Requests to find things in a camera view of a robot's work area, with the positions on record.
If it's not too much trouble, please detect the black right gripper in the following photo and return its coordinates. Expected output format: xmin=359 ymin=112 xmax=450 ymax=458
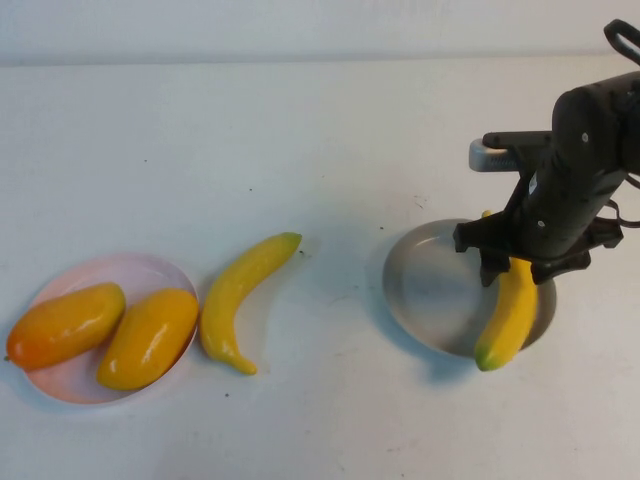
xmin=453 ymin=158 xmax=625 ymax=288

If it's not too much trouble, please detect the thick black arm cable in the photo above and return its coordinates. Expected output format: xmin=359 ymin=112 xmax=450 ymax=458
xmin=602 ymin=18 xmax=640 ymax=66

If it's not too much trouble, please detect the pink round plate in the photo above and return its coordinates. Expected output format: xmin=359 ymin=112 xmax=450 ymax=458
xmin=17 ymin=252 xmax=200 ymax=406

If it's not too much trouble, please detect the yellow banana hooked stem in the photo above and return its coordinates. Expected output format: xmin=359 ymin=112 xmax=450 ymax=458
xmin=199 ymin=231 xmax=304 ymax=376

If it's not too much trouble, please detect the yellow banana green tip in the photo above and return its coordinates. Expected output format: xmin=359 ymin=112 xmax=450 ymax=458
xmin=473 ymin=209 xmax=540 ymax=373

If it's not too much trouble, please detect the thin black wire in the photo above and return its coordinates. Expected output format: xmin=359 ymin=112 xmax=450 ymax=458
xmin=607 ymin=172 xmax=640 ymax=226

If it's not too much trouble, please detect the grey-blue round plate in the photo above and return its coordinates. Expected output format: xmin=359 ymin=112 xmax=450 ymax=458
xmin=382 ymin=218 xmax=558 ymax=357

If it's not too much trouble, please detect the mango with orange end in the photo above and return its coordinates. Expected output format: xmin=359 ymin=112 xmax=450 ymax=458
xmin=4 ymin=282 xmax=127 ymax=372

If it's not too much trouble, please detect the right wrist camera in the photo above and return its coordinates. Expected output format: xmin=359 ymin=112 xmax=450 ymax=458
xmin=468 ymin=130 xmax=556 ymax=174

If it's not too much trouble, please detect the yellow mango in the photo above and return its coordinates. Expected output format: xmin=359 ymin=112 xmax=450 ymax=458
xmin=95 ymin=288 xmax=200 ymax=392

